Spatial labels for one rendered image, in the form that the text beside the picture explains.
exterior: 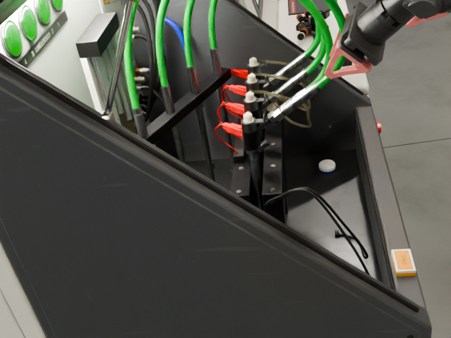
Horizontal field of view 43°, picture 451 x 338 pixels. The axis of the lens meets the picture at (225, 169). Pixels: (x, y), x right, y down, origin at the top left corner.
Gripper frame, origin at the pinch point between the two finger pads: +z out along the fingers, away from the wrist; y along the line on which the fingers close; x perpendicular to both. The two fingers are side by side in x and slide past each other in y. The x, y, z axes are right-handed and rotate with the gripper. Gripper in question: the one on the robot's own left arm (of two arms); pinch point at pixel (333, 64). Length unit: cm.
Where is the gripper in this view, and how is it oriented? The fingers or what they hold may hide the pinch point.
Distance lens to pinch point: 99.0
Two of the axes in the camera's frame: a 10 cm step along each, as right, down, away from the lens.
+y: -2.9, 7.4, -6.1
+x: 8.2, 5.2, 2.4
